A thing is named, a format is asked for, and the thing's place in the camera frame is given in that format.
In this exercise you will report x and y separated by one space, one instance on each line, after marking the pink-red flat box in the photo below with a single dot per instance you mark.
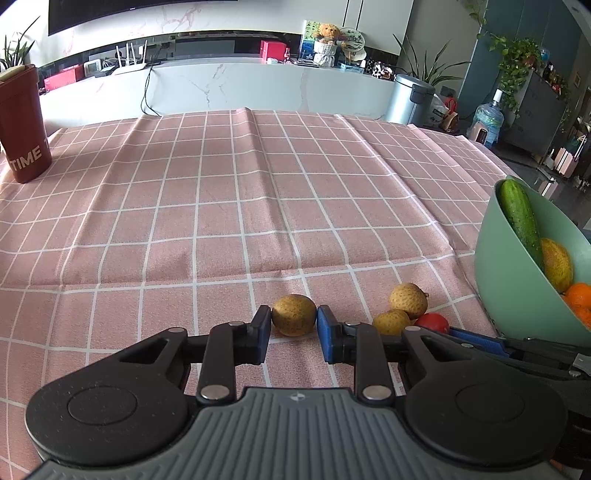
64 77

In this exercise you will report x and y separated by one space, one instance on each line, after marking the silver pedal trash can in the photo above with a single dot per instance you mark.
408 101

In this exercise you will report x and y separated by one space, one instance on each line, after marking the brown longan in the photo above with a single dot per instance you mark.
408 300
391 322
294 315

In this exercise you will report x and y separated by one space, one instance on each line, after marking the red box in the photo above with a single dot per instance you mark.
272 50

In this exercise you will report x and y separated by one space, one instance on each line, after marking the round decorative fan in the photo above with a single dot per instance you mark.
353 41

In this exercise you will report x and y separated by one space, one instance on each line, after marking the white plastic bag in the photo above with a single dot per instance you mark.
438 113

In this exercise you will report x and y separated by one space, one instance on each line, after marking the blue water jug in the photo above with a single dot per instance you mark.
487 122

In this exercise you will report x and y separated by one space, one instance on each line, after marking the brown teddy bear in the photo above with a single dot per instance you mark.
327 33

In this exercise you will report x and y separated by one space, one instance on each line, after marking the pink checked tablecloth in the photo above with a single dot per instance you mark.
231 207

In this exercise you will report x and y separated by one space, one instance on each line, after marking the black television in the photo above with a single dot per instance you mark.
129 14

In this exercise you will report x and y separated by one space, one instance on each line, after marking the green colander bowl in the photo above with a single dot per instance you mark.
503 295

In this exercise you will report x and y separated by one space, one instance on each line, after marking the trailing pothos plant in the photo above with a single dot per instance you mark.
517 60

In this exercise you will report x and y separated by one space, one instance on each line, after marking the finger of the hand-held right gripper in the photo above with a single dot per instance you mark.
485 344

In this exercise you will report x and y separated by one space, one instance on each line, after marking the black and white cow figurine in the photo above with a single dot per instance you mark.
382 71

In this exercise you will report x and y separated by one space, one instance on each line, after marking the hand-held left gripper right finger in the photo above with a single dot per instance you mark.
326 339

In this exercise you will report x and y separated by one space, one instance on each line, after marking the blue tissue box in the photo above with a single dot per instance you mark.
354 68

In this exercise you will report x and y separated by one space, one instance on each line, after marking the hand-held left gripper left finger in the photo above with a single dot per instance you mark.
263 334

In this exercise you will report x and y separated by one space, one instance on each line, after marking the white router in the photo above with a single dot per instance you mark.
131 68

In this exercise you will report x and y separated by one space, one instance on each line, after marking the dark red tumbler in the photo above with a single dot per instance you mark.
23 129

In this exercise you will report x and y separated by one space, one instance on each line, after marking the green plant in glass vase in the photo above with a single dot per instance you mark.
14 50

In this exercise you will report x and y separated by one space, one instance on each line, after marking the blue picture card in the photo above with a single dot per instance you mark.
307 41

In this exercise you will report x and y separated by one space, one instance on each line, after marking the pink suitcase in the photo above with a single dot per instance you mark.
567 162

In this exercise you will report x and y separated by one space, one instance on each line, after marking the small white desk device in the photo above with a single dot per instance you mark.
92 66

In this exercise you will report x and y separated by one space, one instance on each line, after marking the small red tomato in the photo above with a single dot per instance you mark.
433 322

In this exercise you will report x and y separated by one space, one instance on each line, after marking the long-leaf potted plant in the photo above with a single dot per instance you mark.
429 64

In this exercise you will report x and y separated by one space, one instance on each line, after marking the orange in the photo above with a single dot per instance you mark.
584 317
579 295

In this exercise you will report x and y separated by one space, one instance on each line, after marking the white marble TV cabinet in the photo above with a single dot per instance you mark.
258 87

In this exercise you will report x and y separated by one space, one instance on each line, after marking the green cucumber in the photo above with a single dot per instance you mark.
521 219

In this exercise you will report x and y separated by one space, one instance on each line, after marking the grey sideboard cabinet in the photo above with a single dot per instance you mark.
538 115

